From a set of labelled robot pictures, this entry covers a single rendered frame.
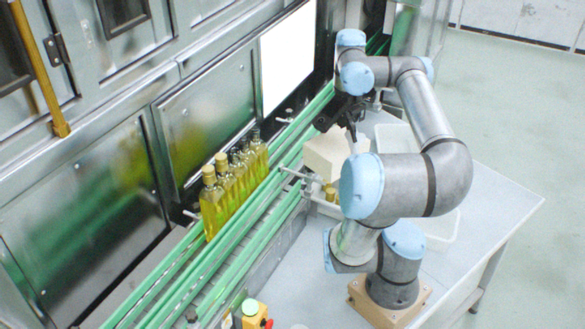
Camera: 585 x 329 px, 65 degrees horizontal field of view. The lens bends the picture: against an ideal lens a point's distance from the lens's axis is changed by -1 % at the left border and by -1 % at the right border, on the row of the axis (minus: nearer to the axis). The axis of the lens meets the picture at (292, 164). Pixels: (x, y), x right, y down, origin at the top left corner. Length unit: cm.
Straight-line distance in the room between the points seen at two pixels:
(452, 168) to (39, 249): 87
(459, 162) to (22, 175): 81
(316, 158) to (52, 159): 69
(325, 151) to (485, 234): 68
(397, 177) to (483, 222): 100
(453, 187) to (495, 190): 109
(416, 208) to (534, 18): 417
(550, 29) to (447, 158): 412
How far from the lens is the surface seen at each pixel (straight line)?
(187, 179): 141
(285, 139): 171
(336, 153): 133
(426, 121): 97
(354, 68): 110
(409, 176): 80
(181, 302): 128
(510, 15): 491
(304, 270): 151
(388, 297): 132
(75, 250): 124
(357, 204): 80
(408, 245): 120
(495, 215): 181
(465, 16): 497
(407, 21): 206
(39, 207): 111
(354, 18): 228
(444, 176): 82
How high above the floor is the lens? 196
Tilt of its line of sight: 40 degrees down
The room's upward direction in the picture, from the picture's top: straight up
